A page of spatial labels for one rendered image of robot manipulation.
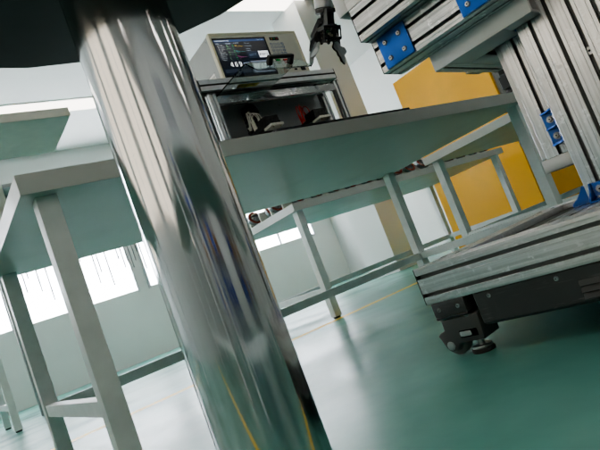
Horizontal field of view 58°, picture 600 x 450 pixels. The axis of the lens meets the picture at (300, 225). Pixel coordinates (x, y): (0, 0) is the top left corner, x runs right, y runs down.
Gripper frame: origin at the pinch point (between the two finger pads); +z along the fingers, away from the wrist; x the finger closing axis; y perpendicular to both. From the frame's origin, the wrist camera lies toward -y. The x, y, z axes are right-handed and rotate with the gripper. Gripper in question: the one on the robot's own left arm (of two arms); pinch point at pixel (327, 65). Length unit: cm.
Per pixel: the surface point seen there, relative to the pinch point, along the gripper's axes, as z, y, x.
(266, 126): 20.2, -0.9, -27.0
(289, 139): 24, 37, -33
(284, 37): -15.4, -31.2, -3.7
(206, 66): -5.3, -27.3, -40.1
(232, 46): -11.8, -22.8, -29.8
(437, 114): 22.6, 17.9, 36.6
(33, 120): 10, -26, -106
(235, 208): 20, 174, -91
